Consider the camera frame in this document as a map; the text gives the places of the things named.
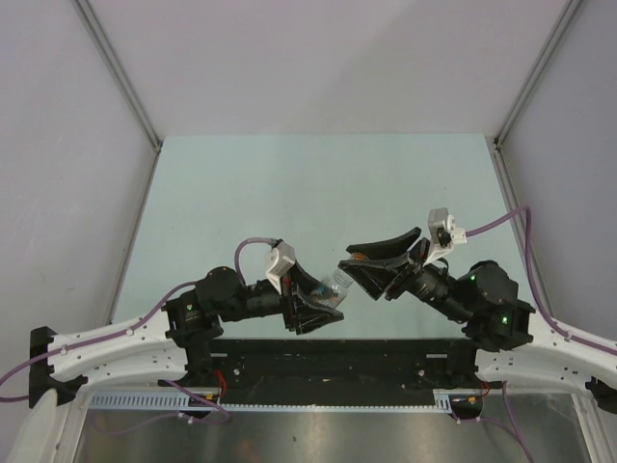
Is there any right aluminium frame post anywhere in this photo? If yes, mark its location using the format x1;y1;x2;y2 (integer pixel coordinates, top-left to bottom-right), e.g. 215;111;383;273
492;0;587;146

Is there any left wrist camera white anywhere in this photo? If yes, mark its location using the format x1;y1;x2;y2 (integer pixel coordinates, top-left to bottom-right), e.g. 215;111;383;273
265;241;296;295

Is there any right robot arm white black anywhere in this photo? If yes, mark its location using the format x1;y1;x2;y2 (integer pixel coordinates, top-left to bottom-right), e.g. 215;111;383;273
338;225;616;413

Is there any left aluminium frame post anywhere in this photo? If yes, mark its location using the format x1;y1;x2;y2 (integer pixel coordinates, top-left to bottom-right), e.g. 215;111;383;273
71;0;163;151

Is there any clear pill bottle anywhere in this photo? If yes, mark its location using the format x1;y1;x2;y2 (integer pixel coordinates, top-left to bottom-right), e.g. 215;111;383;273
310;268;354;309

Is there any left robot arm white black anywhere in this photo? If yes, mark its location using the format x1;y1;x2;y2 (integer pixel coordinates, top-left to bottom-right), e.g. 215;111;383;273
28;263;344;406

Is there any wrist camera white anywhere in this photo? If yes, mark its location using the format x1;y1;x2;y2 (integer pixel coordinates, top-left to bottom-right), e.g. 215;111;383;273
265;241;296;295
425;207;468;264

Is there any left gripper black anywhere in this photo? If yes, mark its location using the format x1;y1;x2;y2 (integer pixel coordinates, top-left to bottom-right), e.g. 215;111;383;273
218;259;343;334

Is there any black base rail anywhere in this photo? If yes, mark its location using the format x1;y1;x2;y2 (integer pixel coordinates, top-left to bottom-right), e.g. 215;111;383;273
178;339;485;405

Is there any white cable duct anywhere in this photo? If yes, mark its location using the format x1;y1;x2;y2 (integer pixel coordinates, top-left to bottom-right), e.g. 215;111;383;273
89;391;484;415

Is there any gold bottle lid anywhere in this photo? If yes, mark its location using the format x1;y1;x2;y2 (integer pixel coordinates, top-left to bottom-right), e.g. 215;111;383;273
350;253;368;261

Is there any aluminium frame post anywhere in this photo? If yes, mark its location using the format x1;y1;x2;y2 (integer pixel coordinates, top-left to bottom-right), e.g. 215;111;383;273
492;0;587;146
71;0;163;151

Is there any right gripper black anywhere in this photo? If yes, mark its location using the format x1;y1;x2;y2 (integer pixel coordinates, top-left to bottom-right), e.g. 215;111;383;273
336;228;470;324

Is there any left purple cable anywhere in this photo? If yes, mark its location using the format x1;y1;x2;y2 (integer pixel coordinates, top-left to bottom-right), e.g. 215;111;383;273
0;235;283;435

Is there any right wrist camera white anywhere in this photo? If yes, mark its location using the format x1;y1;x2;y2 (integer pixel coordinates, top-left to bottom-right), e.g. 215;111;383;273
425;207;468;264

